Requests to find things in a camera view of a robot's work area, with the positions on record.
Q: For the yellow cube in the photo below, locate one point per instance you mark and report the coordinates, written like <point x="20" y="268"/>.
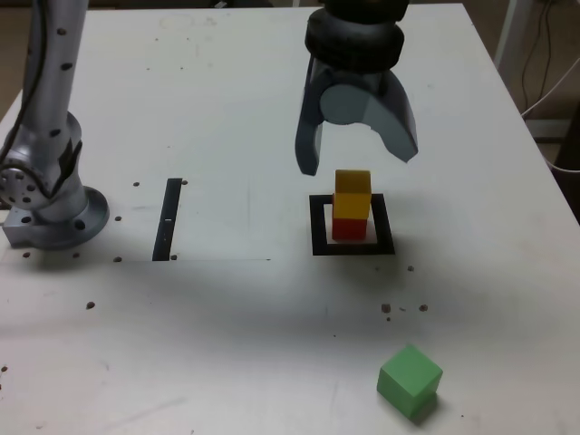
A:
<point x="351" y="204"/>

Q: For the white metal frame leg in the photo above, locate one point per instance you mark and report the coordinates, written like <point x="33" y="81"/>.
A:
<point x="506" y="36"/>

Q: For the red cube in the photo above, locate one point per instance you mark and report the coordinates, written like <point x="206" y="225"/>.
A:
<point x="349" y="230"/>

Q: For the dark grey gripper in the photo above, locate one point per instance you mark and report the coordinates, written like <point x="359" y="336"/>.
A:
<point x="353" y="78"/>

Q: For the green cube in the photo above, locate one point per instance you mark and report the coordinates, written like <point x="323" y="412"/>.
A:
<point x="408" y="380"/>

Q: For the black tape square outline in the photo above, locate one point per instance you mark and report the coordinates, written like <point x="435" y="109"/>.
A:
<point x="317" y="226"/>

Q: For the black tape strip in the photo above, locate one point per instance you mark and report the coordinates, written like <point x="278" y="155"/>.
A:
<point x="167" y="217"/>

